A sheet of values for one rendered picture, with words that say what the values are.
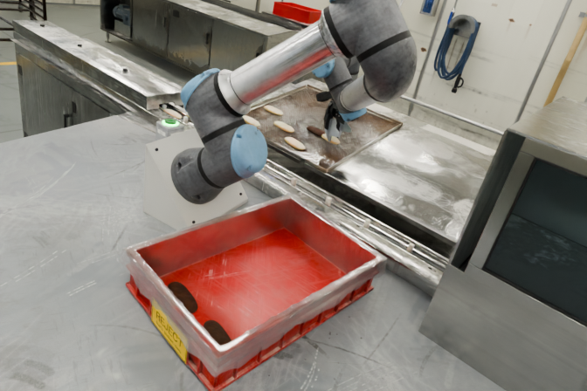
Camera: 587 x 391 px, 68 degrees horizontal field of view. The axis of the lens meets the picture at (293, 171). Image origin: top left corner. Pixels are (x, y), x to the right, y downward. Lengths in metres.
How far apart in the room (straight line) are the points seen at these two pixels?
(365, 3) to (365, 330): 0.67
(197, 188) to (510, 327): 0.74
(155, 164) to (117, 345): 0.44
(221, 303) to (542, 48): 4.23
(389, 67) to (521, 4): 4.01
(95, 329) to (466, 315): 0.71
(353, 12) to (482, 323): 0.65
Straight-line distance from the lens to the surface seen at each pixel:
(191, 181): 1.11
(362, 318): 1.02
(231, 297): 0.98
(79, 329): 0.93
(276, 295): 1.00
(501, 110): 4.91
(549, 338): 0.95
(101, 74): 2.04
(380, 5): 0.90
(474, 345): 1.00
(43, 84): 2.62
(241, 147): 1.00
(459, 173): 1.58
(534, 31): 4.82
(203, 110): 1.03
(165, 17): 5.35
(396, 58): 0.88
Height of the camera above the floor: 1.49
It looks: 26 degrees down
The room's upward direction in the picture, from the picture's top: 12 degrees clockwise
